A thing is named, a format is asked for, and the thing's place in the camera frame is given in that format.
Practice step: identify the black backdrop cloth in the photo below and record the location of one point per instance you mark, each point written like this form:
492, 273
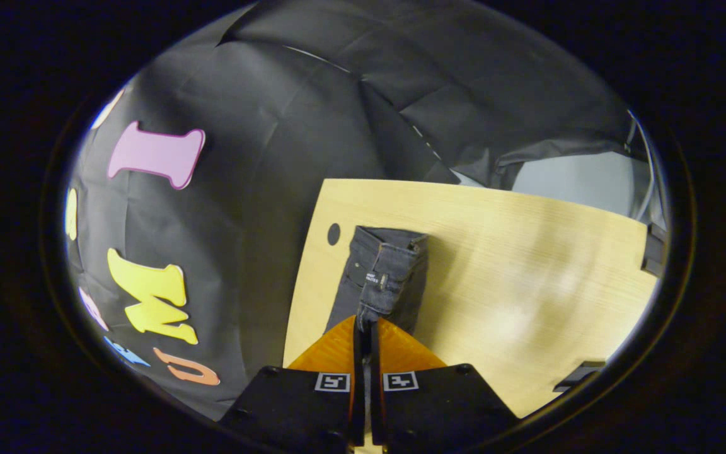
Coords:
287, 126

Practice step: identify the black table bracket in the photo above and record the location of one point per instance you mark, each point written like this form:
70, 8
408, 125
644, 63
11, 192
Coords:
580, 375
654, 249

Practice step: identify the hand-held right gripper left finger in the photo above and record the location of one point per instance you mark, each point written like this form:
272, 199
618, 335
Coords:
293, 403

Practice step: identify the black jeans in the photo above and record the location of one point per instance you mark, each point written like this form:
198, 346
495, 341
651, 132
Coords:
382, 277

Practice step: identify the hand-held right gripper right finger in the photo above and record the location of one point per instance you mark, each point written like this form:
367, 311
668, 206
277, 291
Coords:
438, 403

